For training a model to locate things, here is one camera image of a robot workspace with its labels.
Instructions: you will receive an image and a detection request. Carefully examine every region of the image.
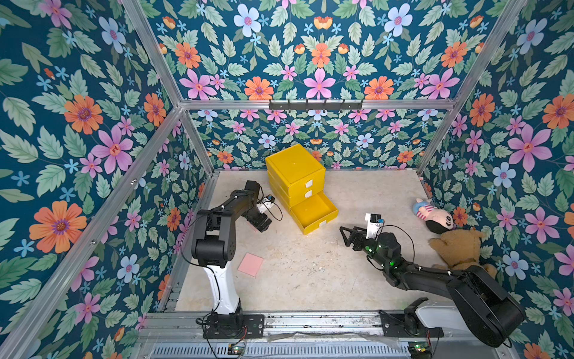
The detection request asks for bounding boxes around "brown teddy bear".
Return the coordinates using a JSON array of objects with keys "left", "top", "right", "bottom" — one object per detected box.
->
[{"left": 428, "top": 228, "right": 496, "bottom": 278}]

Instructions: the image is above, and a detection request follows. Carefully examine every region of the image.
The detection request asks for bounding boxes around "pink sticky note lower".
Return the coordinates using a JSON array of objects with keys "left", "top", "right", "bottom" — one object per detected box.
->
[{"left": 238, "top": 253, "right": 264, "bottom": 278}]

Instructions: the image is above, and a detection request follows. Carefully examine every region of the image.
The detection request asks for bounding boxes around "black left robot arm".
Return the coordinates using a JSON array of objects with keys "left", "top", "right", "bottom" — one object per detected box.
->
[{"left": 191, "top": 180, "right": 271, "bottom": 316}]

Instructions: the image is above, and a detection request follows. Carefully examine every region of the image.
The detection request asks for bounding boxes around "metal hook rail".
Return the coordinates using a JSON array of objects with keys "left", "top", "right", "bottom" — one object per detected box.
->
[{"left": 268, "top": 100, "right": 363, "bottom": 112}]

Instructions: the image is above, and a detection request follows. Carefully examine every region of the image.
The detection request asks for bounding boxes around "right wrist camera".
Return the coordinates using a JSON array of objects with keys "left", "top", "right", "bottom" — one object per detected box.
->
[{"left": 365, "top": 213, "right": 384, "bottom": 239}]

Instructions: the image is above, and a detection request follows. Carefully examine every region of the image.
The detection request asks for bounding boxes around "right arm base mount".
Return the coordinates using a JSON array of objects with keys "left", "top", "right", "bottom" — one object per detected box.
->
[{"left": 378, "top": 297, "right": 444, "bottom": 338}]

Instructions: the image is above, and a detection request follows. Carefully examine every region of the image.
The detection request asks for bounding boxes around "pink plush doll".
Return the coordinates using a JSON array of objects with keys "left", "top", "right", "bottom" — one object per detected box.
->
[{"left": 413, "top": 198, "right": 455, "bottom": 235}]

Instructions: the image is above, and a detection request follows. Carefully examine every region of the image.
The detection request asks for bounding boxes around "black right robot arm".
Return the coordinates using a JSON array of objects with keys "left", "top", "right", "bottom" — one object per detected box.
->
[{"left": 339, "top": 227, "right": 526, "bottom": 347}]

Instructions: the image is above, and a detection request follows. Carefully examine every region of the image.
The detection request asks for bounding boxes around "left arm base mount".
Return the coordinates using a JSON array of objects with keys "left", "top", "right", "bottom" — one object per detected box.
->
[{"left": 200, "top": 313, "right": 265, "bottom": 340}]

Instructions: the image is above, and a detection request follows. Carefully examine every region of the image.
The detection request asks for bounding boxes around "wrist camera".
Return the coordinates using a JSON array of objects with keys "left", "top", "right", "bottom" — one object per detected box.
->
[
  {"left": 257, "top": 195, "right": 275, "bottom": 214},
  {"left": 365, "top": 213, "right": 384, "bottom": 239}
]

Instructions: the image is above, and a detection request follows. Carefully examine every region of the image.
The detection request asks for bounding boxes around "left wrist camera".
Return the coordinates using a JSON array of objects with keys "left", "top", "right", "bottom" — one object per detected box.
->
[{"left": 257, "top": 195, "right": 275, "bottom": 214}]

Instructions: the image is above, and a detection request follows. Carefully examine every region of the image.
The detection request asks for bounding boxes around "yellow drawer cabinet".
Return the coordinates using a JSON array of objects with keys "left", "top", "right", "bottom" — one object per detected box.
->
[{"left": 265, "top": 144, "right": 339, "bottom": 236}]

